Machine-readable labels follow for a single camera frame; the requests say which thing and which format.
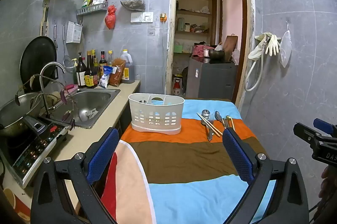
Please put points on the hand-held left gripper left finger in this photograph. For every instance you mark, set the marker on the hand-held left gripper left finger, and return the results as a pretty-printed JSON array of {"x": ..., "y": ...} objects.
[{"x": 104, "y": 155}]

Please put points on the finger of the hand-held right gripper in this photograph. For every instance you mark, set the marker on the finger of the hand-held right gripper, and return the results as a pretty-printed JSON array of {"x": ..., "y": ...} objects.
[
  {"x": 322, "y": 125},
  {"x": 304, "y": 133}
]

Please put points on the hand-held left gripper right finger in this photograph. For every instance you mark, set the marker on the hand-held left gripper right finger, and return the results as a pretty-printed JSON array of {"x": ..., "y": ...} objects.
[{"x": 237, "y": 155}]

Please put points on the small gold spoon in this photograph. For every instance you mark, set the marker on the small gold spoon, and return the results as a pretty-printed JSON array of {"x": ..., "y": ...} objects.
[{"x": 228, "y": 121}]

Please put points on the wooden chopstick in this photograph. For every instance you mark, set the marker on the wooden chopstick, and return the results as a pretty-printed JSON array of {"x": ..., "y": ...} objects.
[
  {"x": 210, "y": 125},
  {"x": 214, "y": 126}
]

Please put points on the oval steel spoon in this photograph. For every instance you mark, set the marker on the oval steel spoon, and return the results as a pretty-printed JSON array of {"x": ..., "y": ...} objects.
[{"x": 218, "y": 115}]

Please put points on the steel fork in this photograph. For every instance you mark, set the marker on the steel fork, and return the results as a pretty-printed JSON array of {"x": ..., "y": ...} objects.
[{"x": 212, "y": 118}]

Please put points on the round steel spoon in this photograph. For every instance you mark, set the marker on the round steel spoon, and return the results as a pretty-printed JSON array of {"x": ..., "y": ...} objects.
[{"x": 205, "y": 113}]

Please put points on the white plastic utensil caddy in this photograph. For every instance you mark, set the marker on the white plastic utensil caddy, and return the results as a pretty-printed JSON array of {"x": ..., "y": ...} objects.
[{"x": 156, "y": 113}]

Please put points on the person's right hand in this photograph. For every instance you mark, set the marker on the person's right hand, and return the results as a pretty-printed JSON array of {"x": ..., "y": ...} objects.
[{"x": 326, "y": 182}]

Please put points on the grey dishcloth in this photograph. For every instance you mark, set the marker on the grey dishcloth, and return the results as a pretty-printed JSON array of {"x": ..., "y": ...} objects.
[{"x": 92, "y": 113}]

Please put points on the striped blanket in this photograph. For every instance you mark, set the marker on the striped blanket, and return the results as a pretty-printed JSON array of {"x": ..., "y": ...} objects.
[{"x": 189, "y": 161}]

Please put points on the stainless steel sink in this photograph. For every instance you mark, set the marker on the stainless steel sink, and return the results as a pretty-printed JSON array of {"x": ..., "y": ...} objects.
[{"x": 92, "y": 100}]

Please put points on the induction cooker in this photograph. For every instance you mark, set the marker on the induction cooker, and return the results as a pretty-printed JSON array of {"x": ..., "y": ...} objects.
[{"x": 31, "y": 147}]

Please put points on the blue white bag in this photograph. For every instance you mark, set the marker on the blue white bag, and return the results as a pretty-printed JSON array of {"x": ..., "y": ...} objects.
[{"x": 105, "y": 78}]

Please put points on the soy sauce bottle yellow label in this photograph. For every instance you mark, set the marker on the soy sauce bottle yellow label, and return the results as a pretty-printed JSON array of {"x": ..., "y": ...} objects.
[{"x": 90, "y": 76}]

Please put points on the orange brown packet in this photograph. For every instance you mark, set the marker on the orange brown packet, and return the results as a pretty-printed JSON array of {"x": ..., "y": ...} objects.
[{"x": 117, "y": 74}]

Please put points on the white mesh bag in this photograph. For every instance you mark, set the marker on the white mesh bag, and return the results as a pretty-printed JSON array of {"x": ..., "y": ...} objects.
[{"x": 285, "y": 47}]

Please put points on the dark pump bottle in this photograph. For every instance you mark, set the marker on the dark pump bottle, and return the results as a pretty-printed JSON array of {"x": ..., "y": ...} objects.
[{"x": 80, "y": 71}]

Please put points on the cooking oil jug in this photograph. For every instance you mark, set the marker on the cooking oil jug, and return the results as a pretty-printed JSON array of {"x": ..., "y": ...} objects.
[{"x": 127, "y": 69}]

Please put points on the dark sauce bottle yellow cap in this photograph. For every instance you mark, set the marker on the dark sauce bottle yellow cap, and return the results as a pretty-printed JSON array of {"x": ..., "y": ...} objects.
[{"x": 96, "y": 63}]

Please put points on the cream rubber gloves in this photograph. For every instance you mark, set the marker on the cream rubber gloves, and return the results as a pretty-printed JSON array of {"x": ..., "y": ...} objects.
[{"x": 272, "y": 45}]

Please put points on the sauce bottle red cap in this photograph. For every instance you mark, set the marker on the sauce bottle red cap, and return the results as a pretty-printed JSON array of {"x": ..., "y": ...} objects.
[{"x": 102, "y": 61}]

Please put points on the clear bottle yellow cap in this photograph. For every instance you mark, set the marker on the clear bottle yellow cap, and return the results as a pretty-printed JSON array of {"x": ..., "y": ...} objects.
[{"x": 109, "y": 58}]

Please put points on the red white container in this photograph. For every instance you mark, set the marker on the red white container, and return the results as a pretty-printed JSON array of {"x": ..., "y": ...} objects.
[{"x": 18, "y": 205}]

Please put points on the steel wok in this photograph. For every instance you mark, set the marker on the steel wok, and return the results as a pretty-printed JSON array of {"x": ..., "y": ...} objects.
[{"x": 13, "y": 111}]

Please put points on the hanging steel strainer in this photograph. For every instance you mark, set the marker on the hanging steel strainer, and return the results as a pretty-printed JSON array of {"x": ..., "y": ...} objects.
[{"x": 67, "y": 61}]

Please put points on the steel bowl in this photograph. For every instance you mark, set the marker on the steel bowl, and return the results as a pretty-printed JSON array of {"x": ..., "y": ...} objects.
[{"x": 216, "y": 55}]

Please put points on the steel faucet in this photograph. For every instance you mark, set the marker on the steel faucet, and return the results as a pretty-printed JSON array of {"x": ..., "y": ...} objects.
[{"x": 50, "y": 66}]

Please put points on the wooden cutting board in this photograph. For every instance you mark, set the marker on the wooden cutting board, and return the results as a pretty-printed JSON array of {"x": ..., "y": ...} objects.
[{"x": 229, "y": 46}]

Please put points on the pink cloth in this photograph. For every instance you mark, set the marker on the pink cloth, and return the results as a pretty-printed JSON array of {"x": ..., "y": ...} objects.
[{"x": 198, "y": 51}]

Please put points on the black frying pan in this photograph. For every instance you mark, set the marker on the black frying pan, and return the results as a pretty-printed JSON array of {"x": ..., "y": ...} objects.
[{"x": 36, "y": 61}]

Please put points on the green box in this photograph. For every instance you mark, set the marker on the green box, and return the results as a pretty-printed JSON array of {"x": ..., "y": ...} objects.
[{"x": 178, "y": 48}]

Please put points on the red plastic bag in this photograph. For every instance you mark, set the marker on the red plastic bag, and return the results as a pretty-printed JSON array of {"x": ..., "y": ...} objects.
[{"x": 110, "y": 18}]

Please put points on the green thermos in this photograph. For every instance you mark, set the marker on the green thermos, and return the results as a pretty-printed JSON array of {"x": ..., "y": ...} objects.
[{"x": 181, "y": 24}]

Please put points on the wooden spatula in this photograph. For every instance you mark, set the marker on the wooden spatula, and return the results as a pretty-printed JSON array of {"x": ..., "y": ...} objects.
[{"x": 45, "y": 21}]

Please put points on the wooden shelf unit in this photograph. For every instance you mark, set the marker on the wooden shelf unit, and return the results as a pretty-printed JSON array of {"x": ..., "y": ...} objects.
[{"x": 196, "y": 13}]

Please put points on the orange plug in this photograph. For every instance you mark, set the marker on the orange plug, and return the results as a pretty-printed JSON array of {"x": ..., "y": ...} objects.
[{"x": 163, "y": 17}]

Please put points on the white wall box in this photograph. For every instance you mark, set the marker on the white wall box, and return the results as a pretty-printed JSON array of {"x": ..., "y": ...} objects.
[{"x": 73, "y": 32}]

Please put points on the small grey wall outlet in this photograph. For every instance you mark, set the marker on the small grey wall outlet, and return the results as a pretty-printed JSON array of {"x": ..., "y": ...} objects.
[{"x": 151, "y": 32}]

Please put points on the wooden door frame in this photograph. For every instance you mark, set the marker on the wooden door frame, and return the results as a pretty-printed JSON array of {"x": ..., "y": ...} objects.
[{"x": 172, "y": 29}]

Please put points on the white wall switch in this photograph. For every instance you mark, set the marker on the white wall switch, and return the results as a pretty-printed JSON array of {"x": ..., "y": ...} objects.
[{"x": 136, "y": 17}]

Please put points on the white wall socket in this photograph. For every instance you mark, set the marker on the white wall socket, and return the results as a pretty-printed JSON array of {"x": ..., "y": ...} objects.
[{"x": 147, "y": 16}]

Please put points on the grey wall shelf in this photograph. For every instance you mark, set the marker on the grey wall shelf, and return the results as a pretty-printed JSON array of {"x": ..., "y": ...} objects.
[{"x": 90, "y": 9}]

